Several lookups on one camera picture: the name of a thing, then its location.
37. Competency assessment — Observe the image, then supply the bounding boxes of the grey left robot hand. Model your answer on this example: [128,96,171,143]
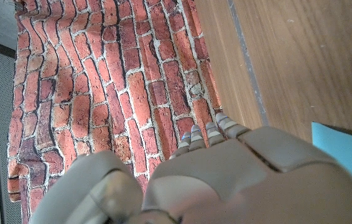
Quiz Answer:
[29,111,352,224]

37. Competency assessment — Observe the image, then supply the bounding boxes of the blue sticky note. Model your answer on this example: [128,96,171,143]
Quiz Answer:
[311,121,352,202]

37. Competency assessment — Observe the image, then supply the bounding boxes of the red brick print backdrop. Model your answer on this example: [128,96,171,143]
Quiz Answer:
[7,0,223,224]

